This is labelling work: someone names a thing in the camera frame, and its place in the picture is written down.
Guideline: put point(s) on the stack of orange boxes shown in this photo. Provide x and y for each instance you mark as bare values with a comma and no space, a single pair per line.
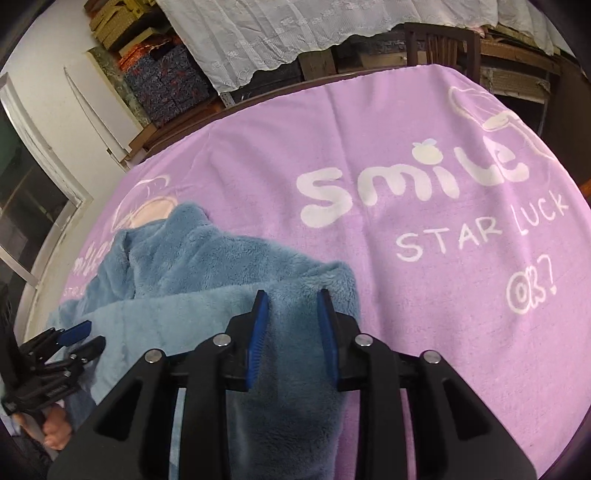
138,53

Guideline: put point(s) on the white lace cloth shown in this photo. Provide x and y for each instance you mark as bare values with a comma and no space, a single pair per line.
277,32

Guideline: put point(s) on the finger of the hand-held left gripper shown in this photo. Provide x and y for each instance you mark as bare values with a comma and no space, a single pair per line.
76,333
85,351

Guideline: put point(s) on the dark wooden chair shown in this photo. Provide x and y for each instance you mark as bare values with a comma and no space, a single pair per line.
473,50

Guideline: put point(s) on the wooden post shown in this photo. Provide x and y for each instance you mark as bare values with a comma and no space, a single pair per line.
318,62

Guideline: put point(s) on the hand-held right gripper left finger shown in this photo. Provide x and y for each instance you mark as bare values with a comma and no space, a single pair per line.
256,341

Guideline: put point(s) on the blue fleece garment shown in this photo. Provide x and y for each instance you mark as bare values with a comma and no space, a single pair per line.
184,272

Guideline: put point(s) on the stack of dark patterned boxes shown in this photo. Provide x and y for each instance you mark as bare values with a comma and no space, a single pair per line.
171,87

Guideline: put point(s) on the green marbled panel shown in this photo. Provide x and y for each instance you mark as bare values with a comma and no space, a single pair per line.
108,74

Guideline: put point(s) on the person's left hand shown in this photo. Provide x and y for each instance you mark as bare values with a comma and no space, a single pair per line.
53,427

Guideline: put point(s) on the purple printed blanket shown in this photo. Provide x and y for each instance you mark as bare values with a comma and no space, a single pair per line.
415,277

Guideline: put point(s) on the brown wooden shelf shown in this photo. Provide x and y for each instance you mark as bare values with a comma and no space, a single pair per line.
517,64

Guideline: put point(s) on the white framed window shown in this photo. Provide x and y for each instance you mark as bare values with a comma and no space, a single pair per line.
27,184

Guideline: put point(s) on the white board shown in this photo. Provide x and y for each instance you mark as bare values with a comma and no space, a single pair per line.
92,115

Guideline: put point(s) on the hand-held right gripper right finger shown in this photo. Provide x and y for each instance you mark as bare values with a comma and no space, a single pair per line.
327,341

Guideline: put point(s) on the stack of golden boxes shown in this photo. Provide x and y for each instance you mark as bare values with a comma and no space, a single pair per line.
115,21

